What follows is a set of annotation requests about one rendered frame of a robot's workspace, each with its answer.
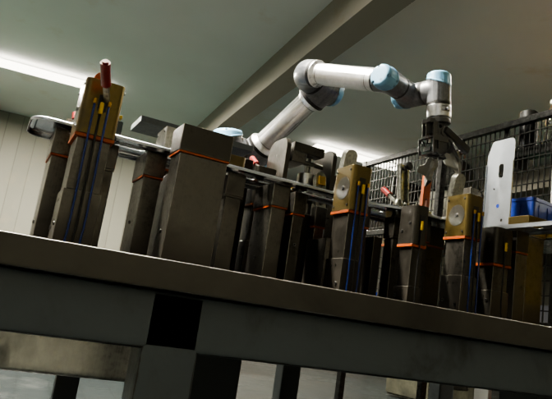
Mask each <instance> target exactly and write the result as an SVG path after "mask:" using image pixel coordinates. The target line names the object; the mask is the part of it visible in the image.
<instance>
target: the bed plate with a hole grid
mask: <svg viewBox="0 0 552 399"><path fill-rule="evenodd" d="M0 265H4V266H10V267H15V268H25V269H30V270H36V271H41V272H46V273H56V274H62V275H67V276H73V277H82V278H88V279H94V280H99V281H105V282H115V283H120V284H125V285H131V286H136V287H146V288H151V289H157V290H162V291H172V292H177V293H183V294H188V295H193V296H203V297H209V298H214V299H220V300H230V301H235V302H241V303H246V304H252V305H261V306H267V307H272V308H278V309H283V310H293V311H298V312H304V313H309V314H319V315H324V316H329V317H335V318H340V319H350V320H356V321H362V322H367V323H377V324H382V325H388V326H393V327H399V328H408V329H414V330H419V331H425V332H430V333H440V334H445V335H450V336H456V337H466V338H471V339H476V340H482V341H488V342H498V343H503V344H509V345H514V346H524V347H529V348H535V349H540V350H545V351H552V327H549V326H544V325H539V324H534V323H525V322H520V321H516V320H511V319H502V318H497V317H492V316H488V315H483V314H474V313H469V312H464V311H459V310H451V309H445V308H441V307H436V306H431V305H423V304H417V303H412V302H408V301H403V300H395V299H389V298H384V297H380V296H371V295H366V294H361V293H356V292H351V291H343V290H338V289H333V288H328V287H319V286H315V285H310V284H305V283H300V282H291V281H287V280H282V279H277V278H271V277H263V276H258V275H254V274H249V273H240V272H235V271H230V270H226V269H221V268H211V267H207V266H202V265H197V264H189V263H183V262H179V261H174V260H169V259H160V258H155V257H150V256H146V255H137V254H132V253H127V252H122V251H117V250H109V249H104V248H99V247H94V246H89V245H81V244H76V243H71V242H66V241H57V240H53V239H48V238H43V237H38V236H29V235H24V234H20V233H15V232H6V231H1V230H0Z"/></svg>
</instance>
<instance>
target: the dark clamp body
mask: <svg viewBox="0 0 552 399"><path fill-rule="evenodd" d="M252 170H255V171H257V172H263V173H267V174H270V175H274V176H276V173H277V170H275V169H272V168H269V167H263V166H259V165H257V166H254V167H253V168H252ZM254 199H255V190H250V189H247V192H246V202H245V208H244V213H243V218H242V224H241V233H240V238H239V243H238V249H237V258H236V263H235V268H234V271H235V272H240V273H245V268H246V258H247V253H248V247H249V242H250V237H251V227H252V222H253V216H254V211H253V204H254Z"/></svg>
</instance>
